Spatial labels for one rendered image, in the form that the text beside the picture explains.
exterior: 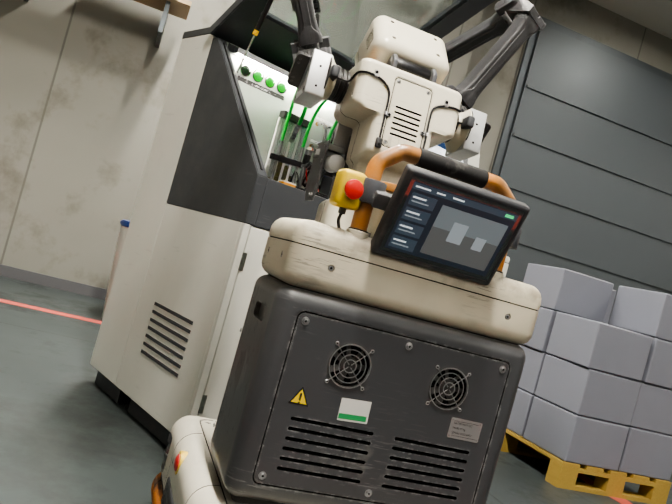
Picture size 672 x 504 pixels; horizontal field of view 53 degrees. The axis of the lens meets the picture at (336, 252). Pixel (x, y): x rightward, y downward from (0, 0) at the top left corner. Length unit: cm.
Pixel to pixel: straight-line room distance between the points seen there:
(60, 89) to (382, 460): 446
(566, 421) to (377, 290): 237
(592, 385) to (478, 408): 213
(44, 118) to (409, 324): 438
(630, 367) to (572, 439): 46
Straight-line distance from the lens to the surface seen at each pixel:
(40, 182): 535
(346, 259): 121
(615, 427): 364
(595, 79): 679
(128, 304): 274
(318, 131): 294
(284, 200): 220
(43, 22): 549
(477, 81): 196
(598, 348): 346
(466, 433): 138
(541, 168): 637
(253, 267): 218
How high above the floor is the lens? 75
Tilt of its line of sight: 1 degrees up
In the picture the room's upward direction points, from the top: 16 degrees clockwise
